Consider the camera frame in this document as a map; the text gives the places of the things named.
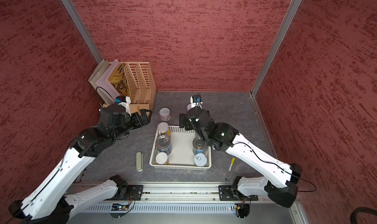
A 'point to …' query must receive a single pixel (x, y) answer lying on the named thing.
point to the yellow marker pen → (230, 166)
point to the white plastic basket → (182, 157)
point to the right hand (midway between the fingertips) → (189, 116)
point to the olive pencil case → (139, 162)
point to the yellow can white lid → (161, 158)
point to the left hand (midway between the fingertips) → (144, 117)
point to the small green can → (200, 160)
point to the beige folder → (97, 71)
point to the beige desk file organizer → (142, 88)
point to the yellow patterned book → (119, 81)
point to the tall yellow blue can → (163, 128)
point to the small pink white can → (165, 114)
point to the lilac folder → (101, 82)
